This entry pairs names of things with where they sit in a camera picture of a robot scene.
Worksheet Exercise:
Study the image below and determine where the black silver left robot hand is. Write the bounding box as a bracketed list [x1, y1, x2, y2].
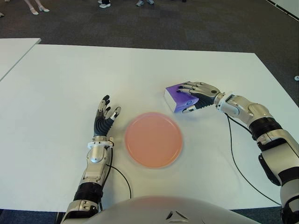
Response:
[93, 94, 122, 137]

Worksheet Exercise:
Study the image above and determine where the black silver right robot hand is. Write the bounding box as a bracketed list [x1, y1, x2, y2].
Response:
[176, 81, 222, 114]

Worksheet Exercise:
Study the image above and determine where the purple tissue paper pack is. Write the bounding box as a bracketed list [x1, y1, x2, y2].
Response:
[164, 83, 200, 114]

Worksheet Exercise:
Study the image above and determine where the round pink plate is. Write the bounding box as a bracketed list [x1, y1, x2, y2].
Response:
[124, 112, 183, 168]

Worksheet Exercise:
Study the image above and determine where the silver robot torso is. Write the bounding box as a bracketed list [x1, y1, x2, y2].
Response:
[79, 195, 260, 224]

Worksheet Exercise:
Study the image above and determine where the white table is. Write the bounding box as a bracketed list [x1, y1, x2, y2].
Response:
[266, 0, 299, 18]
[0, 38, 42, 81]

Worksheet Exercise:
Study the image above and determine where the person wearing white heels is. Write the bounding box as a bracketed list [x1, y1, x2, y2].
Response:
[24, 0, 50, 16]

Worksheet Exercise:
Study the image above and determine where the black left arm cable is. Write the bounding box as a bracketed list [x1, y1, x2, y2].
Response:
[99, 147, 133, 212]

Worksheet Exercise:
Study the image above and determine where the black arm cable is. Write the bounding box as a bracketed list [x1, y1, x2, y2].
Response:
[227, 115, 282, 207]
[99, 147, 133, 212]

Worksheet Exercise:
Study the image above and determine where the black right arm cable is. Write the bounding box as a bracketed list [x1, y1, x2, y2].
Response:
[227, 115, 282, 207]

